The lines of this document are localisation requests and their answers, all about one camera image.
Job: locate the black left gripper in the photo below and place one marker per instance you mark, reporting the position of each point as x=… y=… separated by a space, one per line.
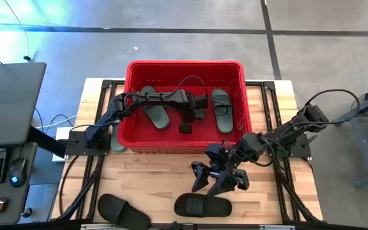
x=188 y=105

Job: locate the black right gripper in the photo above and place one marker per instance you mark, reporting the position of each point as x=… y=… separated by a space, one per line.
x=219 y=158

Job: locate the green rubber slide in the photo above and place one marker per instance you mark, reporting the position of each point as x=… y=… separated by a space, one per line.
x=116 y=140
x=156 y=116
x=223 y=111

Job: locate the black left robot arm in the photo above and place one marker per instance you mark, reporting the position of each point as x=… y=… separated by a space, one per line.
x=152 y=98

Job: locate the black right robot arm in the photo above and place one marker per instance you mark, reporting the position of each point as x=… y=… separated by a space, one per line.
x=299 y=127

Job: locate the red plastic bin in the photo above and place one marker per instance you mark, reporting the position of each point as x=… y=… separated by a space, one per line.
x=171 y=140

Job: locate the black rubber slide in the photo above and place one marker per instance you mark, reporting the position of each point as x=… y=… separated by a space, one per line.
x=123 y=211
x=203 y=205

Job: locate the white power box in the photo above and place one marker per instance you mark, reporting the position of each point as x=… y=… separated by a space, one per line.
x=61 y=135

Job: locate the blue metal cart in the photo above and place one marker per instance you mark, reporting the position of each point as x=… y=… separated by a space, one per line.
x=367 y=143

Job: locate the black computer mouse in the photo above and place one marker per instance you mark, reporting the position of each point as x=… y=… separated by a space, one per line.
x=18 y=172

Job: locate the grey flat panel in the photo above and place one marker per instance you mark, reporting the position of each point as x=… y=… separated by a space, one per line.
x=8 y=102

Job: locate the black round knob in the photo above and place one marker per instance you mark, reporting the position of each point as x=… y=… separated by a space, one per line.
x=27 y=212

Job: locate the small brown box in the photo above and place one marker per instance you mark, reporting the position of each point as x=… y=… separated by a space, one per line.
x=0 y=204

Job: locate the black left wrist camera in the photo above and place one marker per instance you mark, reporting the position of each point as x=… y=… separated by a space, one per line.
x=201 y=102

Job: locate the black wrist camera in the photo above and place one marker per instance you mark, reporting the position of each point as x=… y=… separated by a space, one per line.
x=201 y=102
x=241 y=180

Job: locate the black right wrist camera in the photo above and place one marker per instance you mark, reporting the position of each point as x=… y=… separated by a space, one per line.
x=241 y=180

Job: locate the silver aluminium rail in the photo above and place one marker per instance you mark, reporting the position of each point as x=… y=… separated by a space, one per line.
x=184 y=227

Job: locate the black aluminium table frame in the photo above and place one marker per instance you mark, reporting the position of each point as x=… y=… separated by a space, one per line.
x=275 y=105

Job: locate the black support bracket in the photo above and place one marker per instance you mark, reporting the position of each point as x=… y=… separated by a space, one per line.
x=46 y=142

